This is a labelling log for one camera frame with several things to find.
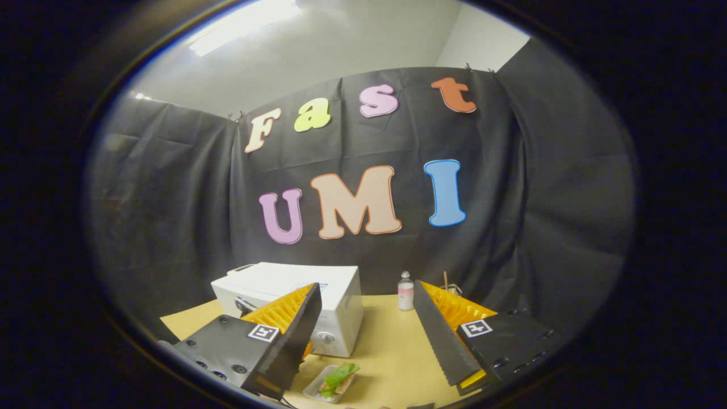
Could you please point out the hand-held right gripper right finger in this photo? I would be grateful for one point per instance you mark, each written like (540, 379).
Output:
(440, 341)

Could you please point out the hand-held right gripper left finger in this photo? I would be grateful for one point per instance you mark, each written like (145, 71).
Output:
(289, 346)

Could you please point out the clear plastic food tray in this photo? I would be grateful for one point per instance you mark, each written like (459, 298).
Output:
(315, 389)

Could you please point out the lettuce sandwich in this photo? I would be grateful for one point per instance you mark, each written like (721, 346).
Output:
(339, 376)

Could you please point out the white microwave oven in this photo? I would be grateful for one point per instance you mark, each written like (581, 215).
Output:
(335, 289)

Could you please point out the small jar with sticks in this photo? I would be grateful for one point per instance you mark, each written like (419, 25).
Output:
(451, 287)

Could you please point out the small clear bottle pink label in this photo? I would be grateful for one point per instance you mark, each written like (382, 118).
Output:
(405, 292)

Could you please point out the small white toaster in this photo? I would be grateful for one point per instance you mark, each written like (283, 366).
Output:
(241, 268)

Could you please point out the black backdrop cloth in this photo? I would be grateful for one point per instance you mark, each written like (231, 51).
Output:
(182, 199)

